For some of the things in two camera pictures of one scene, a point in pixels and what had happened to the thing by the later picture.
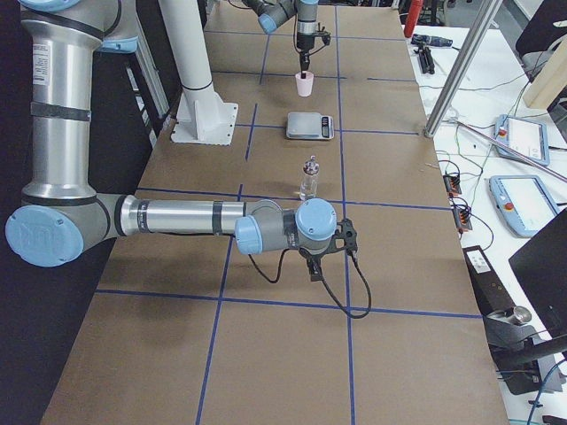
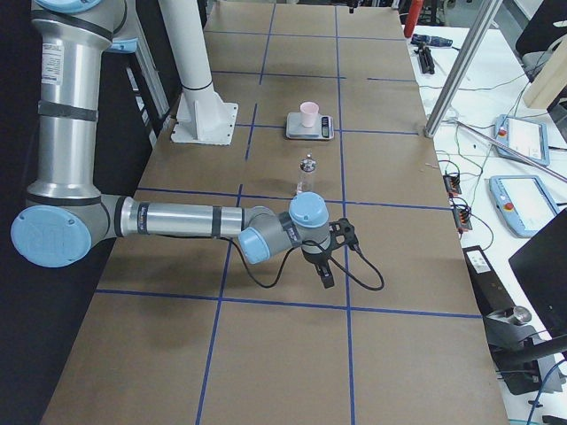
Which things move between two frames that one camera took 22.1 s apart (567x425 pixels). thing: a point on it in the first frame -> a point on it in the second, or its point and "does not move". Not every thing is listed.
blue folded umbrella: (431, 41) does not move
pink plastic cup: (304, 85) -> (308, 113)
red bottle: (412, 19) does not move
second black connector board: (462, 220) does not move
